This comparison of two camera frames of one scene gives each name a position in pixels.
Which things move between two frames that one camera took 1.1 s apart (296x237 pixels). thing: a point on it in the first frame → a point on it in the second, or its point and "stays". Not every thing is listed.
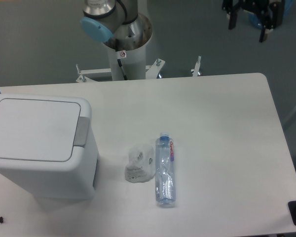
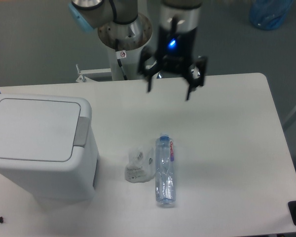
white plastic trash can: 45,144 stays
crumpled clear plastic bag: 141,166 stays
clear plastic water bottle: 164,169 stays
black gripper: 271,12 → 175,50
